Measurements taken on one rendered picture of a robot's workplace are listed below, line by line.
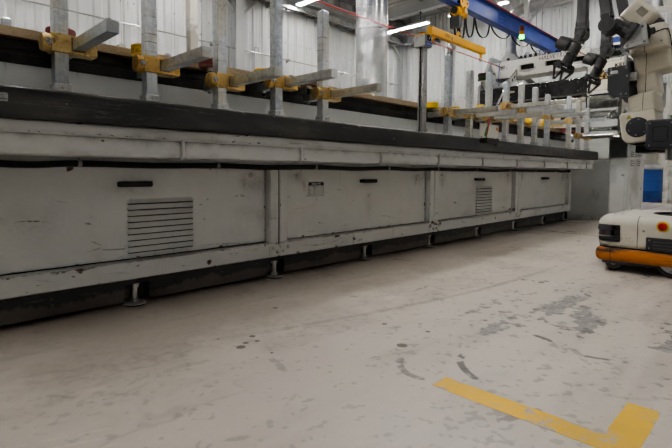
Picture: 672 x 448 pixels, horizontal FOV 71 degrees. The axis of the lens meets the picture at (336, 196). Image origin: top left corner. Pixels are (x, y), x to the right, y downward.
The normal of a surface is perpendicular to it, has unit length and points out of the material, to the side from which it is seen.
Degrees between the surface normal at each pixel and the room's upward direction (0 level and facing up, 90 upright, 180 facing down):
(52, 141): 90
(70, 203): 93
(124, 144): 90
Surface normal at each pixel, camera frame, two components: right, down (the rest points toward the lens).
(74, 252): 0.71, 0.04
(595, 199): -0.70, 0.04
